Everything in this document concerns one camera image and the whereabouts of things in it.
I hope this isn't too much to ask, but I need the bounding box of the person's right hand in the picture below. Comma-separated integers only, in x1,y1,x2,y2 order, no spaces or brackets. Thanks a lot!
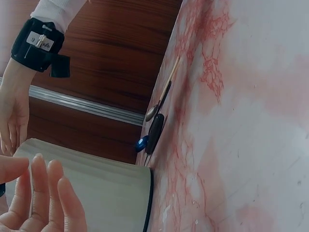
0,58,34,156

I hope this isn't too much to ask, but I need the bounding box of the person's left hand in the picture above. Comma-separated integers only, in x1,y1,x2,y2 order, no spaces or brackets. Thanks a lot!
0,153,87,232

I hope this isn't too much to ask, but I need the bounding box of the person's right forearm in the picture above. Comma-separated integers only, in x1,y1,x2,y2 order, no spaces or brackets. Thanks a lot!
31,0,92,33

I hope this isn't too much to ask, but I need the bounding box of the black wrist band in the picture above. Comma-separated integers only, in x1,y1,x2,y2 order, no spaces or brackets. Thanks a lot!
10,18,71,78

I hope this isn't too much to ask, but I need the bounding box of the grey mat with black edge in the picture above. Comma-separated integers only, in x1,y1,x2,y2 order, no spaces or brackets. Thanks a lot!
4,137,155,232

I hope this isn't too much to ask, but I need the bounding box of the small blue spoon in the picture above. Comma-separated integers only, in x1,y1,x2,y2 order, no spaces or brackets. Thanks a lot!
134,135,150,153

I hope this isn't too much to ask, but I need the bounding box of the thin black stick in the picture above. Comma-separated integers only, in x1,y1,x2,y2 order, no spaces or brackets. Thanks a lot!
157,80,172,115

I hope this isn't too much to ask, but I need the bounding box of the wooden handled metal spoon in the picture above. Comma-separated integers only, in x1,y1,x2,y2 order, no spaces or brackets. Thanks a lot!
144,56,181,122

